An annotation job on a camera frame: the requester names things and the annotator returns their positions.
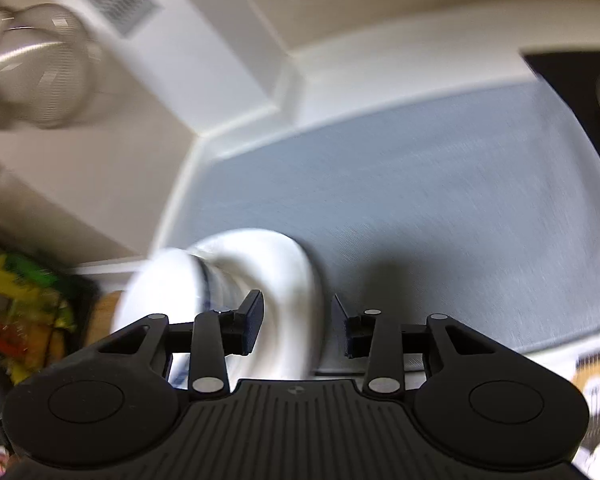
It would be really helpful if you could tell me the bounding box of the white ceramic bowl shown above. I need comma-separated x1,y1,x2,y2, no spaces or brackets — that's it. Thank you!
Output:
188,229,325,386

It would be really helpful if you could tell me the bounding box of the white bowl blue pattern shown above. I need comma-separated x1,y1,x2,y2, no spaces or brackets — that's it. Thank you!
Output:
109,247,251,391

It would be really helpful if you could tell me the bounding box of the metal wire strainer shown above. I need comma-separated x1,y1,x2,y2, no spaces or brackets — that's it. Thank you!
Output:
0,3,102,129

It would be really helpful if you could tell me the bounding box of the colourful packaging clutter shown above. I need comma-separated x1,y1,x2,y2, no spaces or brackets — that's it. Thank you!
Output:
0,244,99,474

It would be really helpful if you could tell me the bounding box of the grey countertop mat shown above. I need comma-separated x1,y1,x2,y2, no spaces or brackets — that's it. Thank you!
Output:
163,80,600,352

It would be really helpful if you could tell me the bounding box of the wooden cutting board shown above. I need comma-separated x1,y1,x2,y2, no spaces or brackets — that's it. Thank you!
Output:
84,290,123,346

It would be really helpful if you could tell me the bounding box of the black gas stove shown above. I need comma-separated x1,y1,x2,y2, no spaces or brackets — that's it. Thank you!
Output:
521,48,600,156

